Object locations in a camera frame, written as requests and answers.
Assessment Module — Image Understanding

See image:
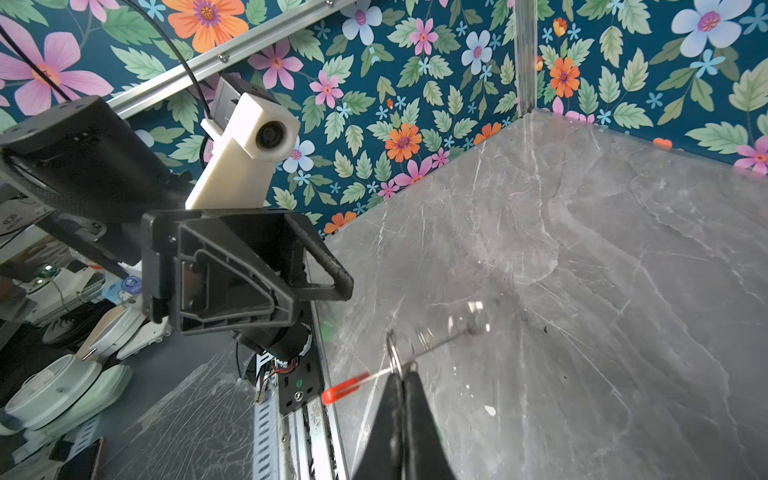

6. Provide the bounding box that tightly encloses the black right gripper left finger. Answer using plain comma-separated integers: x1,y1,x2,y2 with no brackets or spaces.
353,375,404,480

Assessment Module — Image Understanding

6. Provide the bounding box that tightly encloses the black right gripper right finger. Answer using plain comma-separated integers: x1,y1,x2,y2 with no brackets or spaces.
403,371,455,480

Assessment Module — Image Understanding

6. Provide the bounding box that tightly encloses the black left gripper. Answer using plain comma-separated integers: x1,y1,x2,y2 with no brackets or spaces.
140,210,354,335

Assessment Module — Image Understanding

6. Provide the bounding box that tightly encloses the silver keyring with keys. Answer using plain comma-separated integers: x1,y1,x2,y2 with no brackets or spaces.
320,299,492,406

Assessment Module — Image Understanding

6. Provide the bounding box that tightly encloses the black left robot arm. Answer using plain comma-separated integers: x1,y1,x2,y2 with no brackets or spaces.
1,92,354,335

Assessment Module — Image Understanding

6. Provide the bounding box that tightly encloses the white round device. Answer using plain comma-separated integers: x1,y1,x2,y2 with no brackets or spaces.
1,354,133,438

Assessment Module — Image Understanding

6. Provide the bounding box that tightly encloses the black smartphone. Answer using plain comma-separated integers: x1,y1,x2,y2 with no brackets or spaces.
56,437,104,480

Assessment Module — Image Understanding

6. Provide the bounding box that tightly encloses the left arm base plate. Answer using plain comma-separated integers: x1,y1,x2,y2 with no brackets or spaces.
277,329,324,416

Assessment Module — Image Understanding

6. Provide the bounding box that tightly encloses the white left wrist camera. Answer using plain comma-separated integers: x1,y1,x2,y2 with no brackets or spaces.
185,74,300,210

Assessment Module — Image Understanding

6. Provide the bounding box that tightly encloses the left camera black cable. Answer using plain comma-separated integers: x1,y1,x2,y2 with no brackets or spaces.
0,0,214,121

